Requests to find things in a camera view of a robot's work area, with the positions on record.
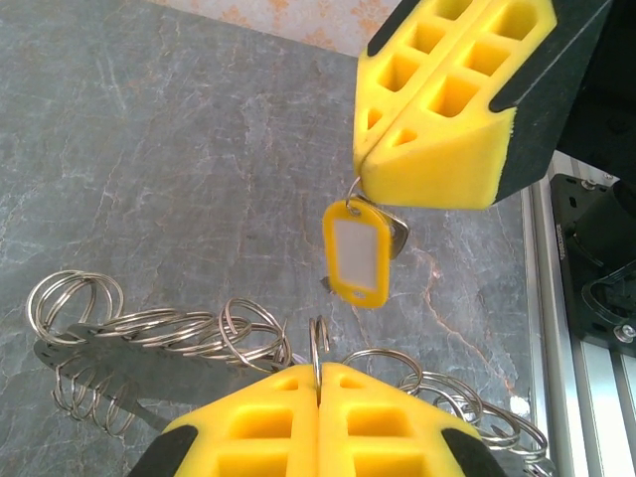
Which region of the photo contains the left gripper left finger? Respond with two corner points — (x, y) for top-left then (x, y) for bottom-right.
(127, 365), (320, 477)

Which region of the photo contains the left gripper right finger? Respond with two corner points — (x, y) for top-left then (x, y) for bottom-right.
(317, 361), (508, 477)

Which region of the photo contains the metal key ring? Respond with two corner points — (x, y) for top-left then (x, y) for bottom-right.
(47, 271), (125, 344)
(307, 316), (332, 398)
(25, 269), (100, 345)
(218, 296), (294, 375)
(345, 176), (372, 218)
(399, 371), (498, 438)
(341, 347), (424, 394)

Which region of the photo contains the yellow key tag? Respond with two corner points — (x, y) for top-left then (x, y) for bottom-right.
(321, 197), (393, 310)

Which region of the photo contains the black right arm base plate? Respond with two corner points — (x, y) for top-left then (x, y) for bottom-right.
(549, 172), (636, 349)

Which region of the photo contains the aluminium mounting rail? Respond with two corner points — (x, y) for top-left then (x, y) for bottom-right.
(519, 148), (636, 477)

